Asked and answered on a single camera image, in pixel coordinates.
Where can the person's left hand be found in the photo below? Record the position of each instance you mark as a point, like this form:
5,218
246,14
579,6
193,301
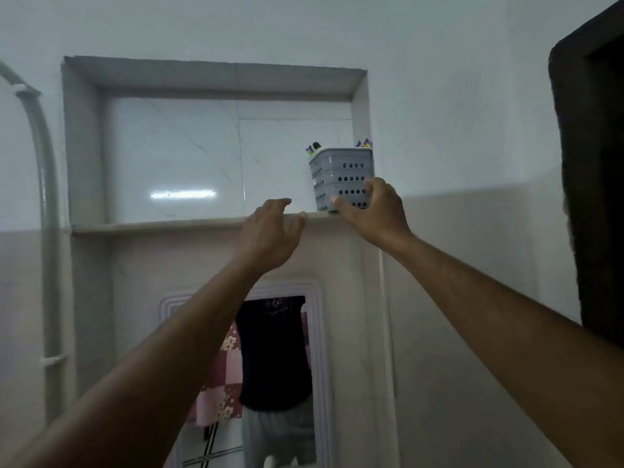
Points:
265,238

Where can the person's right hand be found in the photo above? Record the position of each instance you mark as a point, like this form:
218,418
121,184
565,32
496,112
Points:
378,219

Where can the person's left thumb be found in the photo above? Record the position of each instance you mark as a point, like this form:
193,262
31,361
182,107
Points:
298,224

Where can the person's right thumb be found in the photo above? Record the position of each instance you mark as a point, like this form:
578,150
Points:
343,203

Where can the grey perforated plastic basket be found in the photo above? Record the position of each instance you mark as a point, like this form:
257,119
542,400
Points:
336,177

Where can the person's right forearm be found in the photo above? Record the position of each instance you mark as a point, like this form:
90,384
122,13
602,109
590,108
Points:
487,326

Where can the person's left forearm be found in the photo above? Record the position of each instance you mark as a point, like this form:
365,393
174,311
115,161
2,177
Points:
146,365

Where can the white framed wall mirror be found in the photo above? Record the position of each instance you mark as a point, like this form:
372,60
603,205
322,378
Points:
319,365

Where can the grey wall pipe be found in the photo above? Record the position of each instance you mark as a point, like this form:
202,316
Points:
48,229

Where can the dark wooden door frame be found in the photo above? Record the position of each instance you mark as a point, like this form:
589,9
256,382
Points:
592,180

